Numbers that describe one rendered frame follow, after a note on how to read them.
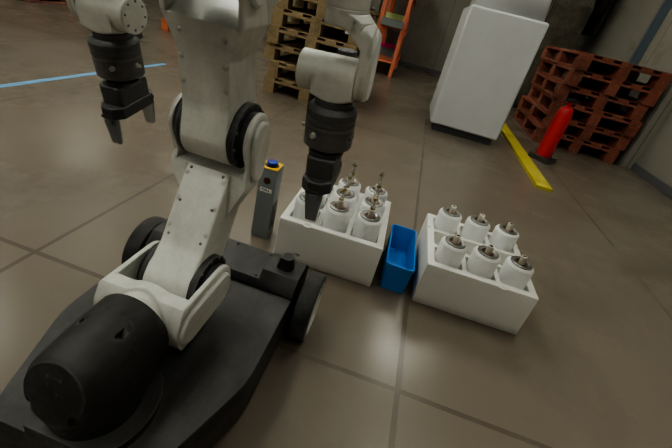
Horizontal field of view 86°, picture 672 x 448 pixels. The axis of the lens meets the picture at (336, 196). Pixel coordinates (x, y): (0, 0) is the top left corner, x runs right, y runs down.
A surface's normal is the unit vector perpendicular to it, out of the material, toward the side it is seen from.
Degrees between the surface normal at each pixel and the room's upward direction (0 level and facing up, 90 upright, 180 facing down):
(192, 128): 86
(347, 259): 90
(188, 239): 60
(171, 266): 46
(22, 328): 0
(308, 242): 90
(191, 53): 100
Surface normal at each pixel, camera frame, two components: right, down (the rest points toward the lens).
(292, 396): 0.22, -0.86
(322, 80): -0.25, 0.51
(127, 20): 0.94, 0.30
